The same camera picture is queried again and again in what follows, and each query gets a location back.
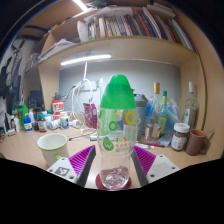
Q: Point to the flat round red coaster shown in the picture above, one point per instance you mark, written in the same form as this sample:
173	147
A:
98	182

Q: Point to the short white light bar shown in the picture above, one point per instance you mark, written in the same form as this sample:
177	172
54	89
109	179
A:
80	4

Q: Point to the pale blue hairbrush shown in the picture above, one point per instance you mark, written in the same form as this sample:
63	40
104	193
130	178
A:
85	136

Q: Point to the brown jar with white lid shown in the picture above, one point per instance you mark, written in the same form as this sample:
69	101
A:
180	138

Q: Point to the clear bottle with yellow cap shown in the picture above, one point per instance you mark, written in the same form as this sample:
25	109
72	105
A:
152	116

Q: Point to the blue plastic bag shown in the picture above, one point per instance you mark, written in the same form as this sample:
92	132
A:
174	115

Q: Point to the red and white canister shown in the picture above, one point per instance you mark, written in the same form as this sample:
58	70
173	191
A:
57	106

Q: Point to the clear bottle with green cap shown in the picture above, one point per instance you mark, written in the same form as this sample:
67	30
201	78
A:
116	133

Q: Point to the small green bottle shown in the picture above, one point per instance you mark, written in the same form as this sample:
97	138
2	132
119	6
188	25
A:
23	115

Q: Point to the small blue-capped bottle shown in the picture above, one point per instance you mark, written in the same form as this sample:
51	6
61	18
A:
28	126

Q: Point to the slim green-capped bottle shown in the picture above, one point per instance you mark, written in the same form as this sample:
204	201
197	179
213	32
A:
163	116

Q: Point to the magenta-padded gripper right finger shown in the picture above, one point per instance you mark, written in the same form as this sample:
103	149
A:
165	165

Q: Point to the long white light bar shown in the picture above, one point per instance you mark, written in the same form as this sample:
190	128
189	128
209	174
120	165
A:
86	59

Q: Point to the magenta snack pouch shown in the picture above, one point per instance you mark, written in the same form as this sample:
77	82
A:
90	116

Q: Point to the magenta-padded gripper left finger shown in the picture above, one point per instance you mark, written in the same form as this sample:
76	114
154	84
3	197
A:
61	170

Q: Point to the small dark brown bottle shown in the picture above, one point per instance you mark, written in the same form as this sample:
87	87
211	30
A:
42	125

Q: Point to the wooden shelf unit with books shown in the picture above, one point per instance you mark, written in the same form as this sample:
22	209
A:
133	30

